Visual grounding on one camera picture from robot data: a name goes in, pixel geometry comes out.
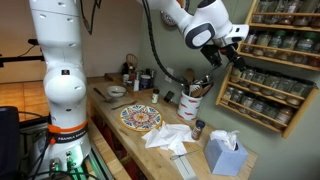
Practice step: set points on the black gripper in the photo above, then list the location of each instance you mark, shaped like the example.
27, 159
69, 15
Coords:
213, 54

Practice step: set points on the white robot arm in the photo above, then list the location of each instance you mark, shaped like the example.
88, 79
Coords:
83, 38

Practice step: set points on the white utensil crock red fish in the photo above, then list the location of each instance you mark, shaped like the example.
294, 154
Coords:
188, 107

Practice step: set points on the white electrical outlet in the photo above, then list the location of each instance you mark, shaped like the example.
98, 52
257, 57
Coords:
168, 78

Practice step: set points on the black phone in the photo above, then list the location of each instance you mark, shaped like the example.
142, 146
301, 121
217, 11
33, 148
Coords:
169, 96

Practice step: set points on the brown spice jar on table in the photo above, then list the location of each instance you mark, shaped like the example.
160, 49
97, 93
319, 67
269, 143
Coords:
197, 130

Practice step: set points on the small spice jar yellow label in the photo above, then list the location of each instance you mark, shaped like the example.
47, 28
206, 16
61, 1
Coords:
155, 96

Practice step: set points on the blue tissue box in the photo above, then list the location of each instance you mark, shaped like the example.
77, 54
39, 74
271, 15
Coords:
224, 153

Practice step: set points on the crumpled white paper towel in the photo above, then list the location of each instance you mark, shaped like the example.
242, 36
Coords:
169, 137

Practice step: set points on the colourful round trivet plate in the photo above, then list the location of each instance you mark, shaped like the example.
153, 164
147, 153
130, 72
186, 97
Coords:
140, 118

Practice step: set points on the white ceramic bowl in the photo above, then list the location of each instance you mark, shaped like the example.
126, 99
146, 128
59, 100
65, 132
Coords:
116, 91

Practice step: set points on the lower wooden wall spice rack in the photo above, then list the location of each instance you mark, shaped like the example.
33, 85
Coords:
269, 98

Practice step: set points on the wooden wall spice rack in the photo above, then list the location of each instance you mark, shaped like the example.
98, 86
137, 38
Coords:
269, 98
285, 32

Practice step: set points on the upper wooden wall spice rack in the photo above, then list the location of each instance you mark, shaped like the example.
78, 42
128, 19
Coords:
285, 32

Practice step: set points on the decorative wall plate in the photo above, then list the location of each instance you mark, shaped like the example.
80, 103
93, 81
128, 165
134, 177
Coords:
167, 19

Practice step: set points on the metal spatula wooden handle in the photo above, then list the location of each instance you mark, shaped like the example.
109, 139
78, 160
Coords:
103, 96

